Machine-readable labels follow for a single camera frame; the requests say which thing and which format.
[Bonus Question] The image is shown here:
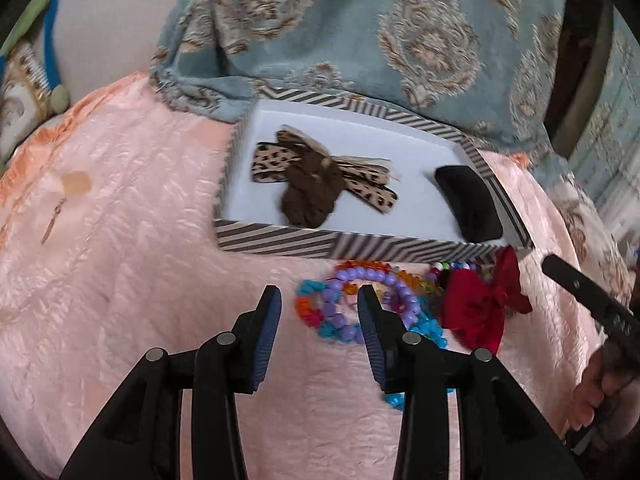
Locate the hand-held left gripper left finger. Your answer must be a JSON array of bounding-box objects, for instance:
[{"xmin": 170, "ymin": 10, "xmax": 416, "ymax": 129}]
[{"xmin": 59, "ymin": 285, "xmax": 283, "ymax": 480}]

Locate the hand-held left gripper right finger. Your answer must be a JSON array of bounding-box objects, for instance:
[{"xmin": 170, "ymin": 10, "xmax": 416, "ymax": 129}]
[{"xmin": 356, "ymin": 285, "xmax": 586, "ymax": 480}]

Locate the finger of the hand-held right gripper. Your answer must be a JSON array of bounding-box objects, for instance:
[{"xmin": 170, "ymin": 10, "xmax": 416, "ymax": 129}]
[{"xmin": 542, "ymin": 254, "xmax": 640, "ymax": 356}]

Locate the multicolour small bead bracelet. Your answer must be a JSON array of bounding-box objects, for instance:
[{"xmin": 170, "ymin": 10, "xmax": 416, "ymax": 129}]
[{"xmin": 295, "ymin": 279, "xmax": 351, "ymax": 341}]

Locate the blue bead bracelet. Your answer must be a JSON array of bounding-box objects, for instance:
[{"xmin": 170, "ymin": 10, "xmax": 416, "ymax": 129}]
[{"xmin": 382, "ymin": 305, "xmax": 456, "ymax": 411}]

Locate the purple bead bracelet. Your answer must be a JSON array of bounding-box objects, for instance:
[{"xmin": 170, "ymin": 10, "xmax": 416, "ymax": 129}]
[{"xmin": 320, "ymin": 266, "xmax": 421, "ymax": 346}]

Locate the orange clear bead bracelet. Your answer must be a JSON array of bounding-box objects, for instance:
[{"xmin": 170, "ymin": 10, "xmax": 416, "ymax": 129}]
[{"xmin": 335, "ymin": 259, "xmax": 441, "ymax": 296}]

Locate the striped cardboard box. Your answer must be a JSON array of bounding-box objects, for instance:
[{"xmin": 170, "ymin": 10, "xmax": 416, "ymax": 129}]
[{"xmin": 214, "ymin": 87, "xmax": 535, "ymax": 261}]

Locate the black white green bead bracelet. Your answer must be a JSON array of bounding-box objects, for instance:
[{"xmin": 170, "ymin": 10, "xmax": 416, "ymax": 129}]
[{"xmin": 427, "ymin": 259, "xmax": 496, "ymax": 282}]

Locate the red fabric bow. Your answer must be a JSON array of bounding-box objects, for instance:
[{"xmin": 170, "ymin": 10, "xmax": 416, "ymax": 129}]
[{"xmin": 442, "ymin": 247, "xmax": 533, "ymax": 356}]

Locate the brown scrunchie with leopard bow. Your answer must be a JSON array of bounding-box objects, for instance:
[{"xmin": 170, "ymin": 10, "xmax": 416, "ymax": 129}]
[{"xmin": 251, "ymin": 129, "xmax": 401, "ymax": 228}]

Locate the person's right hand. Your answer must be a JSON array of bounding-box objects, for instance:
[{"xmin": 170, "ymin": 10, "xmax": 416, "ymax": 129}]
[{"xmin": 572, "ymin": 345, "xmax": 640, "ymax": 433}]

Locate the beige floral cloth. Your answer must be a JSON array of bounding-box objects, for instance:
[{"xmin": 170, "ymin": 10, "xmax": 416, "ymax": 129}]
[{"xmin": 550, "ymin": 175, "xmax": 636, "ymax": 301}]

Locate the pink satin blanket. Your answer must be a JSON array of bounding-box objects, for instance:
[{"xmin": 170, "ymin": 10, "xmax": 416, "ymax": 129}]
[{"xmin": 0, "ymin": 72, "xmax": 631, "ymax": 480}]

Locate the black velvet cushion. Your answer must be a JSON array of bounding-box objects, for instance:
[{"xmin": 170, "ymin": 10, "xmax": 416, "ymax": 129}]
[{"xmin": 434, "ymin": 165, "xmax": 503, "ymax": 242}]

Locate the blue damask cushion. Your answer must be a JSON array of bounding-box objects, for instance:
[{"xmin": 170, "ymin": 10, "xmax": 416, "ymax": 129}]
[
  {"xmin": 150, "ymin": 0, "xmax": 571, "ymax": 161},
  {"xmin": 570, "ymin": 10, "xmax": 640, "ymax": 211}
]

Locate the gold earring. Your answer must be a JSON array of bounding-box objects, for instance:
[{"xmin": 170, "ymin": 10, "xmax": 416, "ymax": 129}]
[{"xmin": 41, "ymin": 200, "xmax": 68, "ymax": 246}]

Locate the beige sticker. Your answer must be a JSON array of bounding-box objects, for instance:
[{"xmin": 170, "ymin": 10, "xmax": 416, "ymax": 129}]
[{"xmin": 60, "ymin": 171, "xmax": 93, "ymax": 198}]

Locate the dark wooden sofa frame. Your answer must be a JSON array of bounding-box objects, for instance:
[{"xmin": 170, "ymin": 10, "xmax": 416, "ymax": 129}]
[{"xmin": 545, "ymin": 0, "xmax": 616, "ymax": 156}]

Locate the green and blue rope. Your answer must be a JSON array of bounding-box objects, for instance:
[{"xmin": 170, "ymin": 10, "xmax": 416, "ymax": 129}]
[{"xmin": 0, "ymin": 42, "xmax": 66, "ymax": 171}]

